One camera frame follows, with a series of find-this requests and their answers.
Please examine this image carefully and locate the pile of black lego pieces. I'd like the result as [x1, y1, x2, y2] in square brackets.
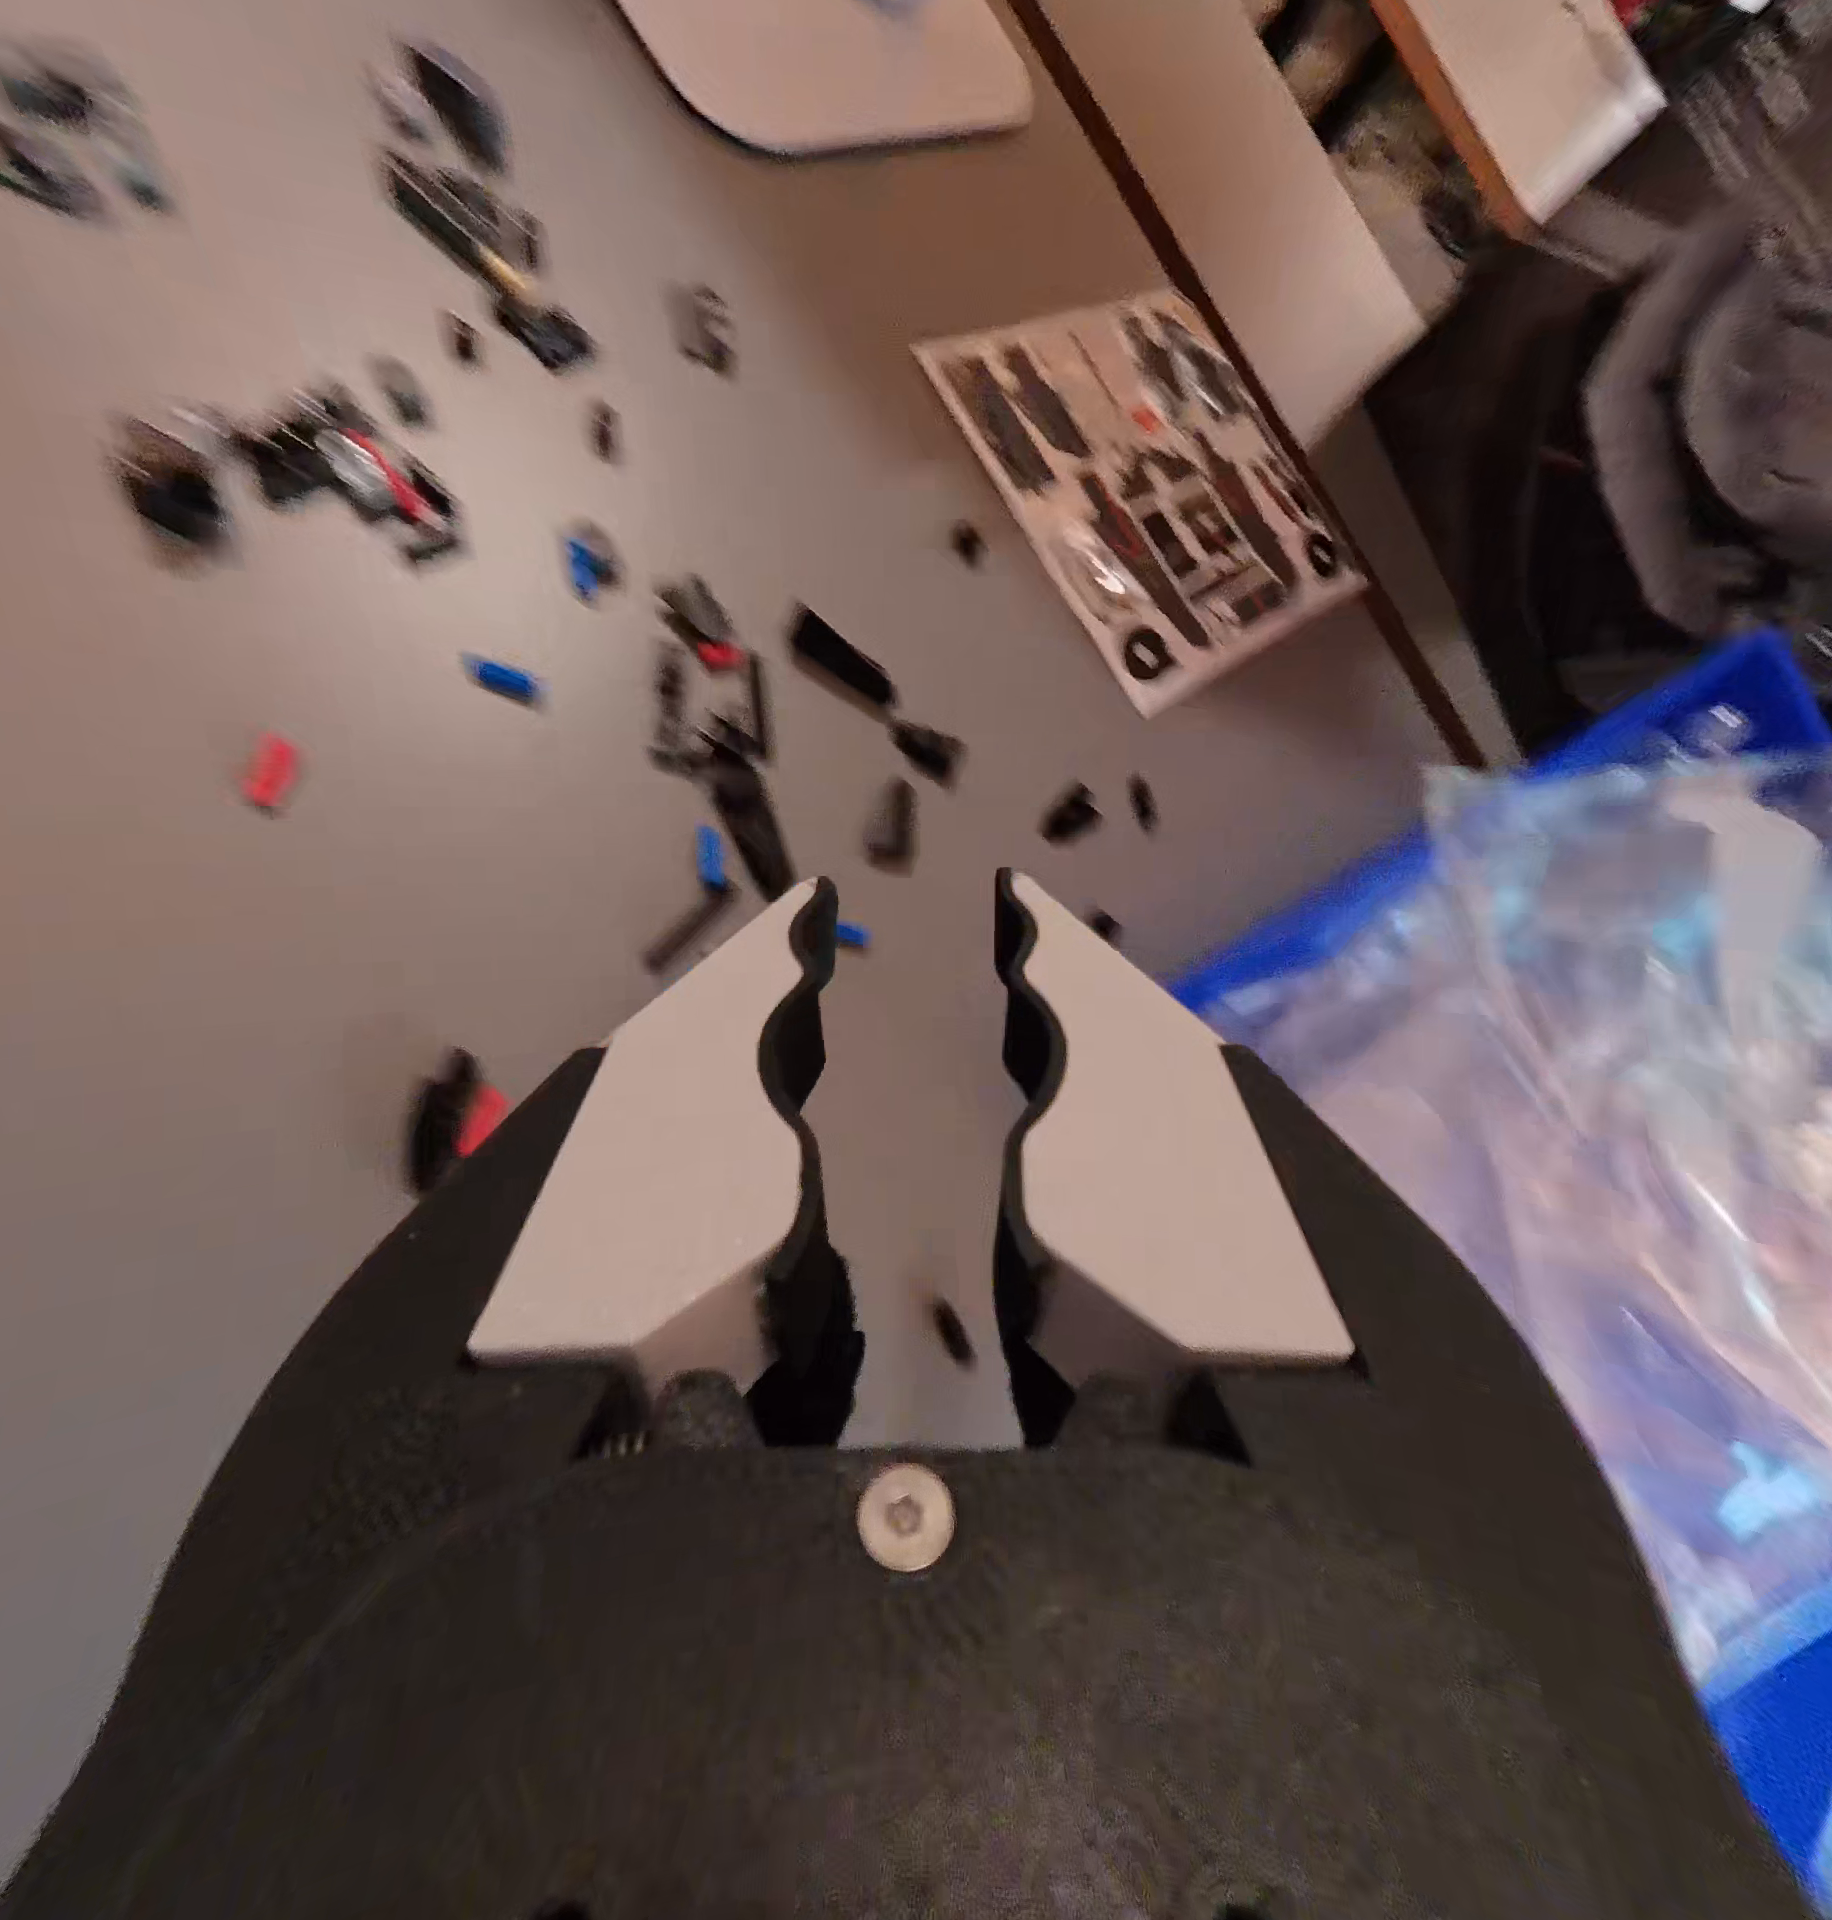
[641, 570, 1163, 980]

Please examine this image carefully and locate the black and grey lego joint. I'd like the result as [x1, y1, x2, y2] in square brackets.
[108, 412, 237, 550]

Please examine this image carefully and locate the dark grey angled lego beam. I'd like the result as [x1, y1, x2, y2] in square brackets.
[378, 157, 548, 286]

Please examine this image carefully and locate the blue storage bin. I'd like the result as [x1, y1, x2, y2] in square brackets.
[1169, 625, 1832, 1920]

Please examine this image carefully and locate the cluster of grey lego connectors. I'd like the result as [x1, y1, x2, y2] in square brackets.
[0, 42, 173, 225]

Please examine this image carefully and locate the cluster of dark lego connectors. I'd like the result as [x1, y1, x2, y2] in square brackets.
[226, 381, 470, 570]

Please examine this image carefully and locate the lego sticker sheet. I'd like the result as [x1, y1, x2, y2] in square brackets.
[911, 290, 1371, 720]

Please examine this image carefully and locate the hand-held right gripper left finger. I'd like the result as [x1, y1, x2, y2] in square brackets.
[467, 874, 856, 1443]

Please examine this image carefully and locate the dark grey curved lego brick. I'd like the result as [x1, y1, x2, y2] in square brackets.
[394, 36, 519, 173]

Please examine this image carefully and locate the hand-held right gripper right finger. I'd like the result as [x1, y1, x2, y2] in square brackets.
[992, 867, 1359, 1443]

